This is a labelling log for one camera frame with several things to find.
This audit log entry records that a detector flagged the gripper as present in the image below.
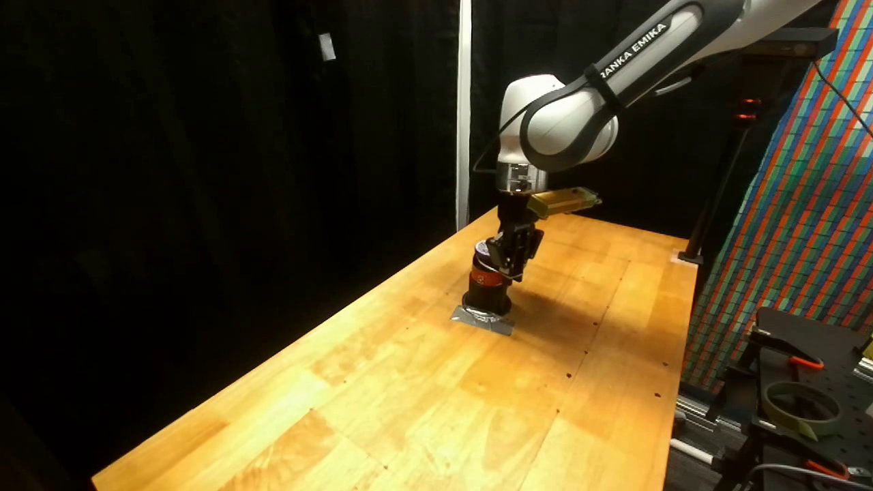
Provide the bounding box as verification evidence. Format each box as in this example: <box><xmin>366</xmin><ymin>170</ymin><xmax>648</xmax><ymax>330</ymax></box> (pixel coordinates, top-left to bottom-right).
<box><xmin>485</xmin><ymin>191</ymin><xmax>546</xmax><ymax>282</ymax></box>

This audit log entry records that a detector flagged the dark cup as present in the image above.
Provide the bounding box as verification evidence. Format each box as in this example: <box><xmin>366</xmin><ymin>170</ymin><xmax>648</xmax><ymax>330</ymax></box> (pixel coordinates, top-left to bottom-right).
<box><xmin>462</xmin><ymin>239</ymin><xmax>514</xmax><ymax>318</ymax></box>

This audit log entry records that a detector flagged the grey tape patch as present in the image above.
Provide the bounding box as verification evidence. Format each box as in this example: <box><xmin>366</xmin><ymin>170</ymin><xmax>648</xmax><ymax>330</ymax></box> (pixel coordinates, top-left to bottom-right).
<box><xmin>449</xmin><ymin>305</ymin><xmax>514</xmax><ymax>337</ymax></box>

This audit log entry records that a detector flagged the white pole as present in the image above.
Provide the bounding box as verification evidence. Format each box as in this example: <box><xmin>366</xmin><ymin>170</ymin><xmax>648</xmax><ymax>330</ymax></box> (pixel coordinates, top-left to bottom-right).
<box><xmin>455</xmin><ymin>0</ymin><xmax>473</xmax><ymax>232</ymax></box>

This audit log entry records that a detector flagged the colourful patterned panel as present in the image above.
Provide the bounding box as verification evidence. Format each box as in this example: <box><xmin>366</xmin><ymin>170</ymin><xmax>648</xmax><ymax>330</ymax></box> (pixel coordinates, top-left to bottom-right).
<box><xmin>681</xmin><ymin>0</ymin><xmax>873</xmax><ymax>396</ymax></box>

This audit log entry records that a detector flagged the roll of tape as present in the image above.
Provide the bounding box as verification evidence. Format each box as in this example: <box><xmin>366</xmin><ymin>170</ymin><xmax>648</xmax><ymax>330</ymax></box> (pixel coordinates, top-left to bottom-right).
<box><xmin>760</xmin><ymin>380</ymin><xmax>844</xmax><ymax>441</ymax></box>

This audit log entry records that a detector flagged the black curtain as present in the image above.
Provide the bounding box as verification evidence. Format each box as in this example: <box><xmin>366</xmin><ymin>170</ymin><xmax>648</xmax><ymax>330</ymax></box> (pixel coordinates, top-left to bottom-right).
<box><xmin>0</xmin><ymin>0</ymin><xmax>843</xmax><ymax>491</ymax></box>

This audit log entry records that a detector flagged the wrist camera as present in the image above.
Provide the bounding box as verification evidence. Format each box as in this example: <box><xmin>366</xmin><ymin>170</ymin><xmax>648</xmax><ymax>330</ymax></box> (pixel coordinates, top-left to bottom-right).
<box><xmin>528</xmin><ymin>187</ymin><xmax>603</xmax><ymax>220</ymax></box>

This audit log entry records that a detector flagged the camera on tripod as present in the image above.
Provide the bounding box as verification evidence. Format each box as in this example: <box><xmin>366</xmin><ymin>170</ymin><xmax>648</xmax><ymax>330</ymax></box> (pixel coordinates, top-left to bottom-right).
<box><xmin>678</xmin><ymin>27</ymin><xmax>840</xmax><ymax>266</ymax></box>

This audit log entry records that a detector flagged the black clamp orange handle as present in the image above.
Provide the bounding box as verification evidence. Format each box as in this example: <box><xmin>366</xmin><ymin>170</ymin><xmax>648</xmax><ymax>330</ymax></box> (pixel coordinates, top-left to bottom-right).
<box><xmin>802</xmin><ymin>458</ymin><xmax>852</xmax><ymax>482</ymax></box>
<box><xmin>749</xmin><ymin>325</ymin><xmax>826</xmax><ymax>372</ymax></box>

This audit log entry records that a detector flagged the grey cable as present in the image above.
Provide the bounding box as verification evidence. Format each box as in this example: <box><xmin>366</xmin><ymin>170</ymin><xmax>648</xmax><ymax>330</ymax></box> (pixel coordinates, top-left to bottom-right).
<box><xmin>746</xmin><ymin>463</ymin><xmax>873</xmax><ymax>491</ymax></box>

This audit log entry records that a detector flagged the black cable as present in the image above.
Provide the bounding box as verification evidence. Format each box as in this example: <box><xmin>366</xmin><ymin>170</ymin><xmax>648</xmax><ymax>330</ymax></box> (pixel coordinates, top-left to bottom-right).
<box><xmin>811</xmin><ymin>60</ymin><xmax>873</xmax><ymax>139</ymax></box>

